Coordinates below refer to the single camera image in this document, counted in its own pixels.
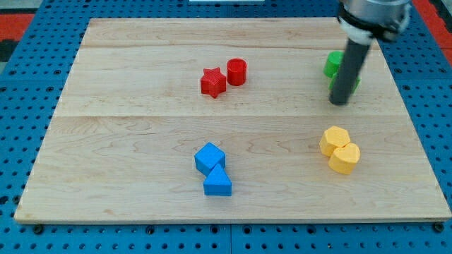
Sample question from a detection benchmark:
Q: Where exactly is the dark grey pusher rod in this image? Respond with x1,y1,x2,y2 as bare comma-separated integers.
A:
329,39,370,106

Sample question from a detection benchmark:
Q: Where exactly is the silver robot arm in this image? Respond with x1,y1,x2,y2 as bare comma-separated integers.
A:
329,0,411,106

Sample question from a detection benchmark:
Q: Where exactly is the green star block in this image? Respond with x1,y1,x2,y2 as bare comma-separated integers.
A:
328,72,361,95

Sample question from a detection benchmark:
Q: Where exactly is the yellow hexagon block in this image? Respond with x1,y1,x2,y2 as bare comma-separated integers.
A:
319,126,351,157

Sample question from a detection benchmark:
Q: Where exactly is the red star block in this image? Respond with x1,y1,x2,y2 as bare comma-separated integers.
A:
200,67,227,98

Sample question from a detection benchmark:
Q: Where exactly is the green cylinder block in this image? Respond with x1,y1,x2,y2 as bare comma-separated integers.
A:
323,51,344,78

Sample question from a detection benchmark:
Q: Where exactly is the yellow heart block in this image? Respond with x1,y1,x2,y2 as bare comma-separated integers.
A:
328,143,360,175

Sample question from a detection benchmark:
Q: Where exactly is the red cylinder block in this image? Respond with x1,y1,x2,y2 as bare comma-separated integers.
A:
227,58,247,86

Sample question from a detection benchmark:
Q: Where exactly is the blue cube block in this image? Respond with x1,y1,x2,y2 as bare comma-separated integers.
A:
194,143,226,176

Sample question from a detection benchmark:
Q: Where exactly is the blue triangle block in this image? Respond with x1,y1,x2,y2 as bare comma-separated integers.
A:
203,164,232,196

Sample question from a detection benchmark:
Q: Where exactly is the wooden board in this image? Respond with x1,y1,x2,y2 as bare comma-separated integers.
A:
15,18,451,224

